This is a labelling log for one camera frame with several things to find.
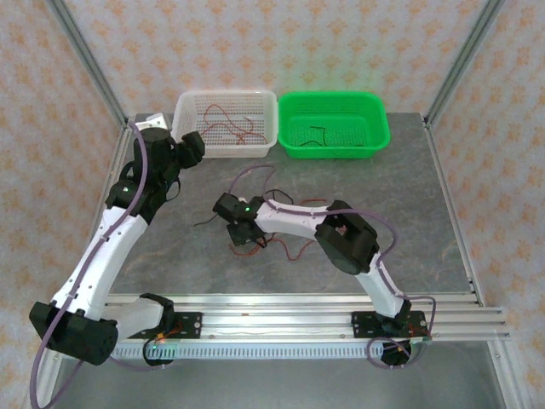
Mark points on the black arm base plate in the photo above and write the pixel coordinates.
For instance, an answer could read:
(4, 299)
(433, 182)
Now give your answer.
(189, 324)
(366, 324)

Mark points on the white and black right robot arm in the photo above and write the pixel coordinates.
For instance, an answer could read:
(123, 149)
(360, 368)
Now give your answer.
(289, 219)

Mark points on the green perforated plastic basket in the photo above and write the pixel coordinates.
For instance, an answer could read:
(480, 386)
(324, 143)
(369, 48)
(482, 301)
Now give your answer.
(336, 111)

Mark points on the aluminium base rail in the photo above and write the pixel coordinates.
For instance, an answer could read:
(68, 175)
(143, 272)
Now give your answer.
(272, 317)

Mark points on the white perforated plastic basket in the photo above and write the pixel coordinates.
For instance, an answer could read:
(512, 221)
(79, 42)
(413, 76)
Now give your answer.
(255, 106)

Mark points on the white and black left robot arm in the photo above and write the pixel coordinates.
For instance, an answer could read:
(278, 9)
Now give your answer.
(106, 255)

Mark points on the aluminium table side rail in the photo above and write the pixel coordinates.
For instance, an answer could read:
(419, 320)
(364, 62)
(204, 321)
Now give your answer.
(439, 170)
(122, 142)

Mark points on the aluminium frame post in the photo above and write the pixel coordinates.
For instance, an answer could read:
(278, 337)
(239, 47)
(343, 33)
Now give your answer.
(464, 55)
(89, 55)

